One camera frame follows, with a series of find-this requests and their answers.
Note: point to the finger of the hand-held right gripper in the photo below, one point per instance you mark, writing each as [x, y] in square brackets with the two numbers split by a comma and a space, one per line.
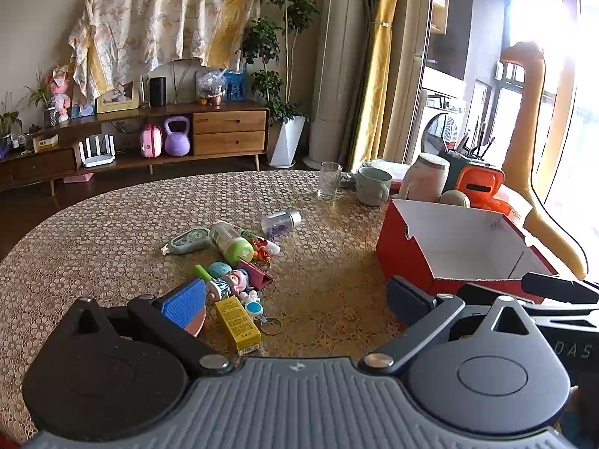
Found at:
[561, 287]
[482, 292]

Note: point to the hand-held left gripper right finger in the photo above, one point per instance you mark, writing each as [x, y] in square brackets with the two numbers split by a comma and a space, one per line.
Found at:
[407, 299]

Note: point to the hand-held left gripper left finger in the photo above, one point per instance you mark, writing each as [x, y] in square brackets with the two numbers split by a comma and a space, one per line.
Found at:
[182, 299]

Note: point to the doll figure with blue hat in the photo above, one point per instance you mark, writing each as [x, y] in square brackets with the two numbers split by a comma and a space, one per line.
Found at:
[229, 285]

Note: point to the red cardboard box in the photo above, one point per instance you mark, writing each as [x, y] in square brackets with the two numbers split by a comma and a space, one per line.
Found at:
[402, 243]

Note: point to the yellow carton box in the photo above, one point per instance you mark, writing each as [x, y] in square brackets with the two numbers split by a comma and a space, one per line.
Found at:
[236, 325]

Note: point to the baby bottle with green cap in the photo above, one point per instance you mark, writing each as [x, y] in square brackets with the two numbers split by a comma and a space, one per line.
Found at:
[231, 243]

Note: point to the maroon pouch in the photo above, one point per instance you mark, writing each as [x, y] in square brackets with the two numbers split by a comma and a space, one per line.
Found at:
[259, 276]

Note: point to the white glue tube green label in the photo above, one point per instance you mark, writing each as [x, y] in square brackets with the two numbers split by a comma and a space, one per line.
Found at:
[271, 246]

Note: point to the green marker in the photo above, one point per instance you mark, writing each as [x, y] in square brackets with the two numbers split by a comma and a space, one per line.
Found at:
[203, 272]

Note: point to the teal toy egg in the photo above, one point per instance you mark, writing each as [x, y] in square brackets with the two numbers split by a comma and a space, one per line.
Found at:
[221, 270]

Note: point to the grey-green correction tape dispenser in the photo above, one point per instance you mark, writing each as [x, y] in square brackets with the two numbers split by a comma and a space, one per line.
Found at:
[187, 241]

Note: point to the red and orange toy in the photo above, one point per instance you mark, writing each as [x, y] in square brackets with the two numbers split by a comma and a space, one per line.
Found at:
[259, 252]

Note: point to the round beige container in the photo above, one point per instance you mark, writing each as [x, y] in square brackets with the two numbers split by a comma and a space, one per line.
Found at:
[455, 199]

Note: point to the orange container with slot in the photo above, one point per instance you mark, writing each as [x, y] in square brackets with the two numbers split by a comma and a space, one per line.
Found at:
[479, 182]

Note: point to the pale green mug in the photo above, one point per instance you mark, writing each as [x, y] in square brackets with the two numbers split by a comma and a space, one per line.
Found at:
[372, 189]

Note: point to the small clear bottle silver cap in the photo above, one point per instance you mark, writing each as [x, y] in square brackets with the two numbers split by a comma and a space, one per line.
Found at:
[281, 223]

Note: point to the dark green utensil holder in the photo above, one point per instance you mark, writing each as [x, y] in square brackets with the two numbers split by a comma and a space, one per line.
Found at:
[456, 168]

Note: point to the yellow chair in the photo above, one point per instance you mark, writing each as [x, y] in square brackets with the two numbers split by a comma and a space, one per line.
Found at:
[533, 149]

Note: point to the clear drinking glass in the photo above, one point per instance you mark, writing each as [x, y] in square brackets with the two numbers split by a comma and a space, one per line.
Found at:
[330, 180]

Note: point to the bunch of dark utensils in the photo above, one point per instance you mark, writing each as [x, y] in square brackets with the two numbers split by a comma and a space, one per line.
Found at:
[472, 142]

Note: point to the purple kettlebell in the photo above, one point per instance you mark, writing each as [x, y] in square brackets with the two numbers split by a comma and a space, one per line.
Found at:
[177, 140]

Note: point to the pink flat item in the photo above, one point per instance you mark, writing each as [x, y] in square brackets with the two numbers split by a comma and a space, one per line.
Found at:
[78, 178]

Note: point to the pink toy case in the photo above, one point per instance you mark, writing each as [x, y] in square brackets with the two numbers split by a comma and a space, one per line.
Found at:
[151, 142]

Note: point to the white router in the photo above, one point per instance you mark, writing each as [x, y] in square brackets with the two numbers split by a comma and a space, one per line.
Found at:
[97, 156]

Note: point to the white washing machine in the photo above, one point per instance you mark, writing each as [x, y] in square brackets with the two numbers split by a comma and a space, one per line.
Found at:
[437, 128]

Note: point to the wooden media cabinet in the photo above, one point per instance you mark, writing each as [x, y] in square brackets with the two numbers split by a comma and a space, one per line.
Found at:
[229, 133]

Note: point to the white planter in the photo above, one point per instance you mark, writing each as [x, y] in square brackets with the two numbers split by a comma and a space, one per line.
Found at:
[286, 142]

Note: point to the yellow box on shelf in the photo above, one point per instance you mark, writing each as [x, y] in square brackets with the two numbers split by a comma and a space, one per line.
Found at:
[46, 142]

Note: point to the black speaker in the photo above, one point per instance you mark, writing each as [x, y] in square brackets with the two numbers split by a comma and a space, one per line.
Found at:
[157, 92]

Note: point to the clear plastic bag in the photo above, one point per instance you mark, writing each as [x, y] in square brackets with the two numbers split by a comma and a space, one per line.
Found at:
[210, 86]

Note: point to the blue plastic item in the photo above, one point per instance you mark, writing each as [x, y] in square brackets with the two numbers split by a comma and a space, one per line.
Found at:
[236, 86]

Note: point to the beige curtain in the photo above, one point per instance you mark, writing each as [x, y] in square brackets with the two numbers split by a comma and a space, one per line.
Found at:
[409, 79]

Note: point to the yellow curtain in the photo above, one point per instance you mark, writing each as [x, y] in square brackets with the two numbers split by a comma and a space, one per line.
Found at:
[376, 79]

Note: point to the beige tower air conditioner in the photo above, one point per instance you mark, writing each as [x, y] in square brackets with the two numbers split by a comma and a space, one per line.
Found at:
[337, 79]

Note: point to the pink doll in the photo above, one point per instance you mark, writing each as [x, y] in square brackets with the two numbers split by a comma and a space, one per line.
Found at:
[60, 96]

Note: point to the small green houseplant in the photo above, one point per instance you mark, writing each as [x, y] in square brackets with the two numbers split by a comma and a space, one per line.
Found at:
[38, 98]
[8, 121]

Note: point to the patterned draped cloth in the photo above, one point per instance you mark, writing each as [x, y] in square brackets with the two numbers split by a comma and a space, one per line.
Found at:
[154, 14]

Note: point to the green potted plant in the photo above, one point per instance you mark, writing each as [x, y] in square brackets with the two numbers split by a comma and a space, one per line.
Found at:
[290, 14]

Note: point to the yellow photo frame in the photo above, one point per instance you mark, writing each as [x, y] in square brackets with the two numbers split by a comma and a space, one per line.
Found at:
[117, 100]

